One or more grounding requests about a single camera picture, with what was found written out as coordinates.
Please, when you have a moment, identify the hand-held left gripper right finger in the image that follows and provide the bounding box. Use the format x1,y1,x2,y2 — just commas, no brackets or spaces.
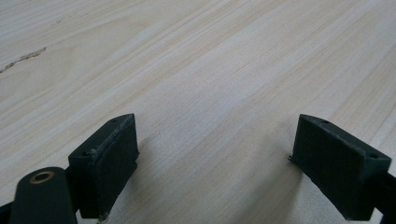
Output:
288,113,392,222

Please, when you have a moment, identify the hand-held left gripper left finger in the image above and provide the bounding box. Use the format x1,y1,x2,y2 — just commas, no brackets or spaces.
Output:
67,113,140,222

